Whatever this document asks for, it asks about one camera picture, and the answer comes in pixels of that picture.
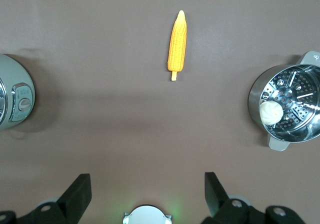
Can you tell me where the stainless steel steamer pot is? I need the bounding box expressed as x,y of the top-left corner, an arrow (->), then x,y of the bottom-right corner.
248,50 -> 320,152

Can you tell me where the white steamed bun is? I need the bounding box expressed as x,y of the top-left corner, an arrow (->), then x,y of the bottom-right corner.
259,101 -> 284,125

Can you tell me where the brown table cloth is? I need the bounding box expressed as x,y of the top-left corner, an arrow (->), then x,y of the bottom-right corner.
0,0 -> 320,224

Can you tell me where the grey-green electric cooking pot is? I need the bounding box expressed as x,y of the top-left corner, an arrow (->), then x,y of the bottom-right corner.
0,53 -> 36,132

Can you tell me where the yellow corn cob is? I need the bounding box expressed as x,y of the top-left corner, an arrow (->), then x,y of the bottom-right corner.
166,10 -> 188,82

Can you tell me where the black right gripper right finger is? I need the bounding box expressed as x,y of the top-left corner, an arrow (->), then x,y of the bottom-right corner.
204,171 -> 303,224

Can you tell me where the perforated steel steamer basket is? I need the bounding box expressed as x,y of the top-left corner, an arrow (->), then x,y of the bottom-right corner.
261,70 -> 320,133

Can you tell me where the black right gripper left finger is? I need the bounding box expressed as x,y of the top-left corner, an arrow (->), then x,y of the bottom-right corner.
17,173 -> 93,224

